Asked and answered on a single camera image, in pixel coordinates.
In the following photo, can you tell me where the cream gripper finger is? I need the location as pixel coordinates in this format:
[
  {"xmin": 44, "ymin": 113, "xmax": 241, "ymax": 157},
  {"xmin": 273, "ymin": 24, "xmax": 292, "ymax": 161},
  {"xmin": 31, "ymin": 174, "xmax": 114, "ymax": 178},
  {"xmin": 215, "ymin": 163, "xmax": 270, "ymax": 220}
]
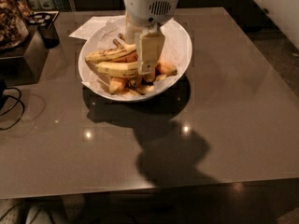
[
  {"xmin": 135, "ymin": 32, "xmax": 165, "ymax": 75},
  {"xmin": 125, "ymin": 13, "xmax": 143, "ymax": 44}
]

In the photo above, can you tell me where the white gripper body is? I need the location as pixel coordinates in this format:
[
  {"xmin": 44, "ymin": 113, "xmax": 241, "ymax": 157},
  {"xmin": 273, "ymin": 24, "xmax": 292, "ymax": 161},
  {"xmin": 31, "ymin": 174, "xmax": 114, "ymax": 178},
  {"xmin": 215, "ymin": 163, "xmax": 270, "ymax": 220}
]
[{"xmin": 123, "ymin": 0, "xmax": 178, "ymax": 33}]

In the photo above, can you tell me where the yellow banana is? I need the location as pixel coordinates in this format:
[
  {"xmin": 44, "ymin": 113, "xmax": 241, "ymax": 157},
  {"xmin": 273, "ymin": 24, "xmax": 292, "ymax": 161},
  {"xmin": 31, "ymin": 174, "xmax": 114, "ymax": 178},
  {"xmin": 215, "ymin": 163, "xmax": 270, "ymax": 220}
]
[
  {"xmin": 95, "ymin": 62, "xmax": 138, "ymax": 77},
  {"xmin": 85, "ymin": 45, "xmax": 136, "ymax": 63}
]

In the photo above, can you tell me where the small orange banana right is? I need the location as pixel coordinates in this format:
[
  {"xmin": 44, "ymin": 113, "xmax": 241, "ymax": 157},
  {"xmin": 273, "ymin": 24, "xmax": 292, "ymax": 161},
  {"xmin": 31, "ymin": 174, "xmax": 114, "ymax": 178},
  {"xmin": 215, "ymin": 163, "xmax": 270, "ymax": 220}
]
[{"xmin": 156, "ymin": 60, "xmax": 178, "ymax": 76}]

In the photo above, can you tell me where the small orange banana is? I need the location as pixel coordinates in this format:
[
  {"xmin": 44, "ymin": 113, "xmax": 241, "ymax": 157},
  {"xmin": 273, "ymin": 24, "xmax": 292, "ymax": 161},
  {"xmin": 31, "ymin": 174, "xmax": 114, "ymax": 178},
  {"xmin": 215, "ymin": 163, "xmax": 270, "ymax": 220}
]
[
  {"xmin": 156, "ymin": 60, "xmax": 178, "ymax": 76},
  {"xmin": 109, "ymin": 77, "xmax": 127, "ymax": 94}
]

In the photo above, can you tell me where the small banana centre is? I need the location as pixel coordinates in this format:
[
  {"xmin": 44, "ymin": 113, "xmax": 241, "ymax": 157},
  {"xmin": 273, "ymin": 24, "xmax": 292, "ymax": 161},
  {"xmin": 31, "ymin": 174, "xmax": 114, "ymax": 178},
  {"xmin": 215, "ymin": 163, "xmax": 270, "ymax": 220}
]
[{"xmin": 143, "ymin": 71, "xmax": 156, "ymax": 83}]

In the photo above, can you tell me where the white bowl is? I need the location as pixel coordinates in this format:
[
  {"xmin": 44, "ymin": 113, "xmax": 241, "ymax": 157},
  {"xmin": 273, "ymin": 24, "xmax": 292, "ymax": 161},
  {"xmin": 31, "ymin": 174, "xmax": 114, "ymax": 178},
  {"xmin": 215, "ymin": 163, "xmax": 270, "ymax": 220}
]
[{"xmin": 78, "ymin": 12, "xmax": 193, "ymax": 103}]

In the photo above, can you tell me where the small orange banana left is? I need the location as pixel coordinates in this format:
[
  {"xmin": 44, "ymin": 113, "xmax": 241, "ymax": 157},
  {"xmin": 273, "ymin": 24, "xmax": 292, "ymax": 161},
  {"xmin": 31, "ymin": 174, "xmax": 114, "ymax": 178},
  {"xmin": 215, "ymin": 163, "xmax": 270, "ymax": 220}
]
[{"xmin": 109, "ymin": 77, "xmax": 127, "ymax": 94}]

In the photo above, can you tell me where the white paper sheet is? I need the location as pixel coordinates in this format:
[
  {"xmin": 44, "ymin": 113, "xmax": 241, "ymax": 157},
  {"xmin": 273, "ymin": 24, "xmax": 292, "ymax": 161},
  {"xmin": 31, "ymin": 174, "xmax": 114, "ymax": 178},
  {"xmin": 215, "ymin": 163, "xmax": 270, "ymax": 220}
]
[{"xmin": 69, "ymin": 15, "xmax": 124, "ymax": 40}]

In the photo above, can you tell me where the black cup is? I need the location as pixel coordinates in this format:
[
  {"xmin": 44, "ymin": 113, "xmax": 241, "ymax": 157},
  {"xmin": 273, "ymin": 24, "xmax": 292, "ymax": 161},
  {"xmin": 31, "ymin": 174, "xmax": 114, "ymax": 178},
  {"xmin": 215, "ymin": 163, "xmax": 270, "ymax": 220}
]
[{"xmin": 38, "ymin": 23, "xmax": 60, "ymax": 49}]

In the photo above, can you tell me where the dark box stand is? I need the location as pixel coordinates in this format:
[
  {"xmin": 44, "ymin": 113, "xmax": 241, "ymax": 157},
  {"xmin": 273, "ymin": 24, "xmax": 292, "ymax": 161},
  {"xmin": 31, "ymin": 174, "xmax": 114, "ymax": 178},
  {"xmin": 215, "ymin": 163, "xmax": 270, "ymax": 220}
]
[{"xmin": 0, "ymin": 26, "xmax": 49, "ymax": 86}]

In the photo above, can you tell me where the black wire holder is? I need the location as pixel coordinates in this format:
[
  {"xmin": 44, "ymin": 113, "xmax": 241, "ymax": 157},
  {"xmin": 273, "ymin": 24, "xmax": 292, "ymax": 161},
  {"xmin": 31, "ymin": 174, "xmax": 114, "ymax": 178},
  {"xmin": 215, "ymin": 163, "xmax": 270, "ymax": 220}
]
[{"xmin": 27, "ymin": 11, "xmax": 59, "ymax": 30}]

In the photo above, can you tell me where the black cable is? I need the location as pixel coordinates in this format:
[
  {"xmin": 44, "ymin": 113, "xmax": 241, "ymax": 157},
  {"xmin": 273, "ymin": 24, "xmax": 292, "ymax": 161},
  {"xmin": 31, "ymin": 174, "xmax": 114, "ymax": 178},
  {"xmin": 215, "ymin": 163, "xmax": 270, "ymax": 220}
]
[{"xmin": 0, "ymin": 87, "xmax": 26, "ymax": 132}]

